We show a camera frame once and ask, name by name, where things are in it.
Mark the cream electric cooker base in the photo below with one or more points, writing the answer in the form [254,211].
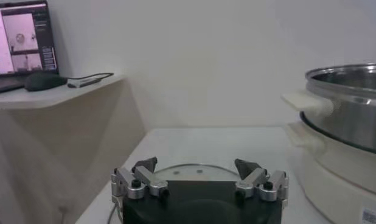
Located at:
[334,182]

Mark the round glass pot lid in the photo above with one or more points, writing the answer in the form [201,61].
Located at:
[191,175]

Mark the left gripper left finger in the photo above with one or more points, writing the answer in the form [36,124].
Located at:
[145,178]

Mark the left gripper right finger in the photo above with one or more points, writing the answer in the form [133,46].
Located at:
[255,179]

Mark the black computer mouse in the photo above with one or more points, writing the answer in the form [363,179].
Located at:
[43,81]

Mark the perforated steel steamer basket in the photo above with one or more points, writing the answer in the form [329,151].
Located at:
[352,121]

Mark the white side table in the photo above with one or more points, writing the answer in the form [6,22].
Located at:
[39,99]

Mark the open dark laptop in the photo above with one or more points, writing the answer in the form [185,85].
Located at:
[20,39]

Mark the grey usb hub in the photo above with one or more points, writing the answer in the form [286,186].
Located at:
[83,82]

